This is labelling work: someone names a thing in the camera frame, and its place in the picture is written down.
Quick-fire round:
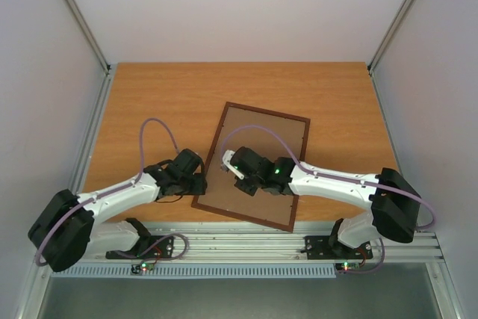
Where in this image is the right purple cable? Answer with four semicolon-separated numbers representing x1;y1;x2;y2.
220;125;437;273

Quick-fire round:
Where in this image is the right aluminium corner post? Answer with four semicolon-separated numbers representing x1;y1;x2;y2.
367;0;440;73

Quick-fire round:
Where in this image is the left aluminium corner post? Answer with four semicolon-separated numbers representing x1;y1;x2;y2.
43;0;112;73

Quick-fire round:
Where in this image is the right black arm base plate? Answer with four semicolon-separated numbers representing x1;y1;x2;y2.
302;235;373;260

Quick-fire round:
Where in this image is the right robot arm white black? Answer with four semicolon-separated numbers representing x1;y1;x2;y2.
221;146;420;258

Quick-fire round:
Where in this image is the purple cable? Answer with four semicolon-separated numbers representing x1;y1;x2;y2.
220;125;437;273
35;117;188;267

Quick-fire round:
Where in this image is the small circuit board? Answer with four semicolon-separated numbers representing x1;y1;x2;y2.
335;261;365;273
131;263;155;275

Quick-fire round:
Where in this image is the brown wooden picture frame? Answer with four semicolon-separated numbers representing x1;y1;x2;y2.
191;102;310;232

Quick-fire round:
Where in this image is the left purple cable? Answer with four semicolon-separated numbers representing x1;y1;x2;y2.
35;117;188;267

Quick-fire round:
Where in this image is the grey slotted cable duct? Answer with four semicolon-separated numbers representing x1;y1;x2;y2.
52;263;336;279

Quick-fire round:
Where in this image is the left small circuit board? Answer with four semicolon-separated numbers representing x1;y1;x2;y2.
131;263;155;275

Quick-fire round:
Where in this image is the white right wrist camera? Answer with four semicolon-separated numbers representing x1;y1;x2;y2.
222;149;246;180

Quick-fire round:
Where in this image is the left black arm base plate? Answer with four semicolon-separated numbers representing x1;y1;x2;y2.
105;235;174;260

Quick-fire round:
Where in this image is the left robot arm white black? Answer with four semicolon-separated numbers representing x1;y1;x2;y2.
28;149;207;272

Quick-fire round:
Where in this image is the aluminium corner post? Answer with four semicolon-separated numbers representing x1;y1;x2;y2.
367;0;440;73
43;0;112;73

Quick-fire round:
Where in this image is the aluminium rail base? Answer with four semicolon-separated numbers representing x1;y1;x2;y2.
79;221;444;263

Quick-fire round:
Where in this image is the right small circuit board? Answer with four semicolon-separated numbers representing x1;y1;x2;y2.
335;261;365;273

